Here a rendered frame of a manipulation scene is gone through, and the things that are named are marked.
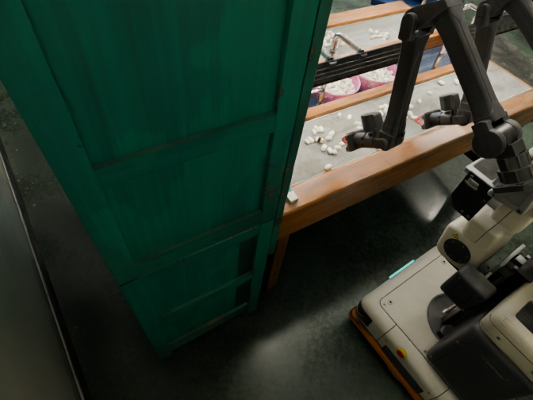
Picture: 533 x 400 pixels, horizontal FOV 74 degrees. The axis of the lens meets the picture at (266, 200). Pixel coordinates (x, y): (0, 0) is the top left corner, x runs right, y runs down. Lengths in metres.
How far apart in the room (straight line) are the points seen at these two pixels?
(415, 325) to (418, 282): 0.22
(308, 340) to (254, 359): 0.28
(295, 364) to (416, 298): 0.66
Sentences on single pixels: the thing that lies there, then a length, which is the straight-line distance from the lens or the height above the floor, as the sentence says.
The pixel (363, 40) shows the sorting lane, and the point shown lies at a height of 0.74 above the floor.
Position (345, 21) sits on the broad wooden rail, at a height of 0.76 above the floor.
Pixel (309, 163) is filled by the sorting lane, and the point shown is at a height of 0.74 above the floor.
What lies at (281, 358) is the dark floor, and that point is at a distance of 1.88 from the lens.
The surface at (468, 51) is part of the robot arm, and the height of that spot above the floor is 1.39.
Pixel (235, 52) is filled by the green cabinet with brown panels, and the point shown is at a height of 1.46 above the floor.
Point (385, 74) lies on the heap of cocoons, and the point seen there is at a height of 0.72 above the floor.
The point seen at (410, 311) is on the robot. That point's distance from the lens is 1.83.
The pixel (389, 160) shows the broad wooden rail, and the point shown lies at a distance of 1.61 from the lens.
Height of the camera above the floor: 1.81
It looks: 52 degrees down
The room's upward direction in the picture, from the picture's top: 9 degrees clockwise
